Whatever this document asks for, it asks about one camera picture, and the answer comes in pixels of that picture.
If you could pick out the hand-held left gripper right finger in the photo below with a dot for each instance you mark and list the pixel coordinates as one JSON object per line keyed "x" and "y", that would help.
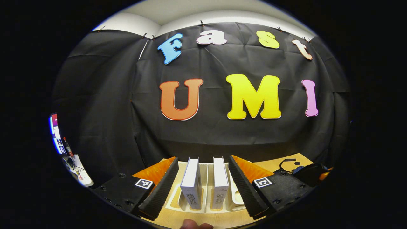
{"x": 243, "y": 190}

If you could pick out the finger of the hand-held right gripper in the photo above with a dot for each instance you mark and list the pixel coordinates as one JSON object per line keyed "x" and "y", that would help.
{"x": 326, "y": 174}

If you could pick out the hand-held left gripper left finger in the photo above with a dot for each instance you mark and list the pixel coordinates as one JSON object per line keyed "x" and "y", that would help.
{"x": 163, "y": 187}

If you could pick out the blue and black schoolbag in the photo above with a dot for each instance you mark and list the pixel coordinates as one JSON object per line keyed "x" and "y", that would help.
{"x": 310, "y": 175}

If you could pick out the plain white book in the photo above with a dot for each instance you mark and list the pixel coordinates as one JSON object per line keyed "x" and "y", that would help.
{"x": 220, "y": 181}

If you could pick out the white book with dark picture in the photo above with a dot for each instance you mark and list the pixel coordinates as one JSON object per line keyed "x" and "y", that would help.
{"x": 191, "y": 181}

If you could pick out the white plastic bookshelf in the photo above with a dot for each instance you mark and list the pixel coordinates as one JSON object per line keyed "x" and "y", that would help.
{"x": 206, "y": 190}

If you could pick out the white side desk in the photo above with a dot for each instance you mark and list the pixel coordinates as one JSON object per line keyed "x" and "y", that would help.
{"x": 83, "y": 176}

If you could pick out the red bottle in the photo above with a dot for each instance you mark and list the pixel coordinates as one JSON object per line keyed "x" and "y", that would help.
{"x": 67, "y": 148}

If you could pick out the computer monitor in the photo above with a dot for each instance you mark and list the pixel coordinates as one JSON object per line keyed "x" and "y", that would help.
{"x": 54, "y": 133}

